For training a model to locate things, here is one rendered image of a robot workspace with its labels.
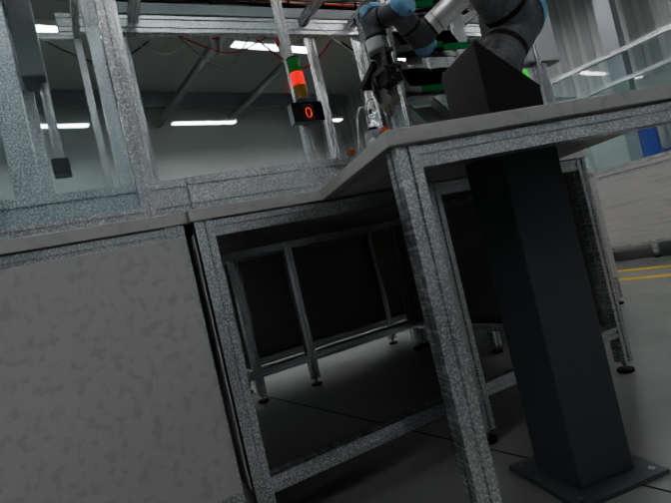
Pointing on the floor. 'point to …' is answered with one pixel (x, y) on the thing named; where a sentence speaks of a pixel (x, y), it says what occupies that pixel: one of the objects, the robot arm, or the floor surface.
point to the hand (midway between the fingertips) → (388, 113)
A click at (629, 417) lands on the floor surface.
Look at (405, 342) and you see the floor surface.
